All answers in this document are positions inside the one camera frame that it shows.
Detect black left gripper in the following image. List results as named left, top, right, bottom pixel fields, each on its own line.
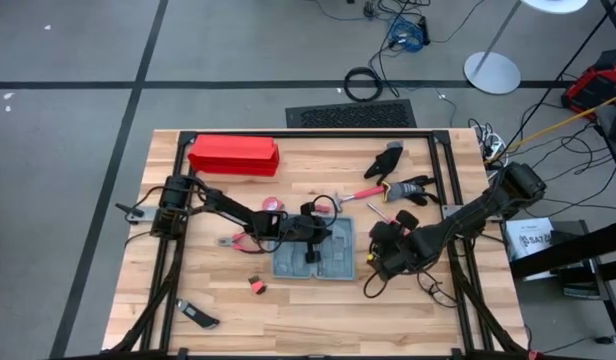
left=280, top=213, right=334, bottom=265

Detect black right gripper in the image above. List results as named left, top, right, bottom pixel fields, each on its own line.
left=368, top=209, right=429, bottom=281

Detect grey plastic tool case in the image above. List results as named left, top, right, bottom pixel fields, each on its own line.
left=271, top=214, right=358, bottom=282

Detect red handled chrome screwdriver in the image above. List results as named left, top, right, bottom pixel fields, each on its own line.
left=365, top=201, right=413, bottom=237

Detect red handled claw hammer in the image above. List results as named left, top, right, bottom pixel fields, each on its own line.
left=333, top=185, right=387, bottom=208

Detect red black bit holder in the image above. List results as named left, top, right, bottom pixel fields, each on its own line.
left=247, top=274, right=268, bottom=296

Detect red handled pliers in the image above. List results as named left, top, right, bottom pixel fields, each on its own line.
left=216, top=231, right=265, bottom=255

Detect black red utility knife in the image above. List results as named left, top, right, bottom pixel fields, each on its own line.
left=174, top=297, right=221, bottom=330

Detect black work glove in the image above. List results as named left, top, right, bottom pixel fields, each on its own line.
left=363, top=140, right=405, bottom=187

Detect white power strip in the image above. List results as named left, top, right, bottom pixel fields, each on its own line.
left=480, top=127, right=509, bottom=164

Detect red plastic box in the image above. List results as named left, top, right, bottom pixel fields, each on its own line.
left=187, top=133, right=281, bottom=178

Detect white printed box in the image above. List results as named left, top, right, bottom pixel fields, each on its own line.
left=505, top=217, right=555, bottom=261

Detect black equipment cart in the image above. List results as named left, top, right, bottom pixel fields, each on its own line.
left=510, top=218, right=616, bottom=347

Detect white floor stand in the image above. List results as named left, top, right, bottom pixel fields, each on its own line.
left=462, top=0, right=524, bottom=96

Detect yellow stick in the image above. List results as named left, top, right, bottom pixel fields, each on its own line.
left=484, top=96, right=616, bottom=165

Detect thin black stand pole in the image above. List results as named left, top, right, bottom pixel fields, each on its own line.
left=502, top=0, right=616, bottom=155

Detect red black equipment case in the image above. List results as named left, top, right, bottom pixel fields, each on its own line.
left=560, top=48, right=616, bottom=120

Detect black metal rig frame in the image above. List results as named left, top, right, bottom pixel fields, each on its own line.
left=101, top=128, right=532, bottom=360

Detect coiled black cable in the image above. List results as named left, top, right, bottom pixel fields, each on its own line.
left=343, top=66, right=385, bottom=103

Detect grey metal mount plate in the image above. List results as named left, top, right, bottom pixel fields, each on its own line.
left=115, top=202, right=162, bottom=224

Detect coiled blue cable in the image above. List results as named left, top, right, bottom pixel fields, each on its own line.
left=386, top=17, right=428, bottom=54

